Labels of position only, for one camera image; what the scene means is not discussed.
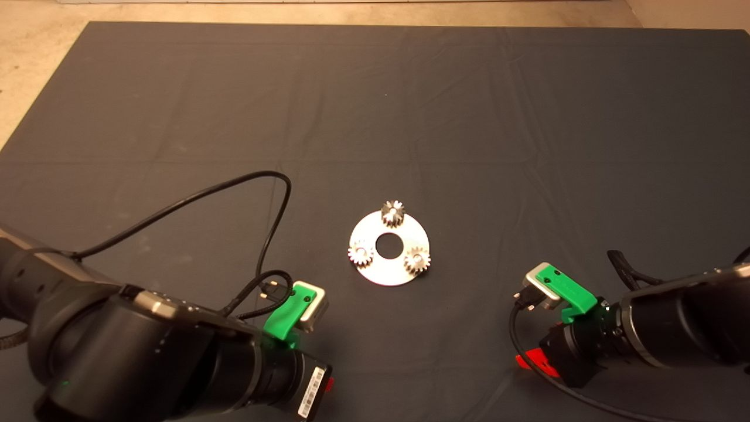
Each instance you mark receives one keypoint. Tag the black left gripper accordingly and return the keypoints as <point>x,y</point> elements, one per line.
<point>290,381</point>

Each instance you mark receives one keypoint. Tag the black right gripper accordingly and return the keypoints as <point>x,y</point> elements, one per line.
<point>577,351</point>

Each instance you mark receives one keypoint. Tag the bright steel planetary gear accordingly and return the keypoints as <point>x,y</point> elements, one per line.
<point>358,258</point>

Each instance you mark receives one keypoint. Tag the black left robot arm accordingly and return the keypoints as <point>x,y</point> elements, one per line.
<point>117,363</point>

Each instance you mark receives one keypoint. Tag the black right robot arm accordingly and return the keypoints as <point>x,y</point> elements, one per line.
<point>691,322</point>

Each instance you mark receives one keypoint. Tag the round metal carrier plate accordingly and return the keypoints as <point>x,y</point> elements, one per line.
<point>387,272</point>

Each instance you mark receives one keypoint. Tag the dark grey table cloth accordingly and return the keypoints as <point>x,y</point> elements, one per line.
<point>469,117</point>

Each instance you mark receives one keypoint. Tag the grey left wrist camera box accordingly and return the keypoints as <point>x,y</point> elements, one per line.
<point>316,310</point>

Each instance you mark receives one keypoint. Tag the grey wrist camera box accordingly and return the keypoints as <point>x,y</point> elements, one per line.
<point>316,310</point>
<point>536,281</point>

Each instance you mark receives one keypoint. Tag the green right camera mount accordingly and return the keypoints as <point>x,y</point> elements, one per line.
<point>571,293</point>

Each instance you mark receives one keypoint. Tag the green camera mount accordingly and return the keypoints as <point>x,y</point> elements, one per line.
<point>571,293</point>
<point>281,319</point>

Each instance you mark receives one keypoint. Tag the green left camera mount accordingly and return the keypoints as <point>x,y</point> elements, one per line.
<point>281,319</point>

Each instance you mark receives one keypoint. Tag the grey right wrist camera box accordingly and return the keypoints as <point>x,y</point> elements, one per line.
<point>536,281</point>

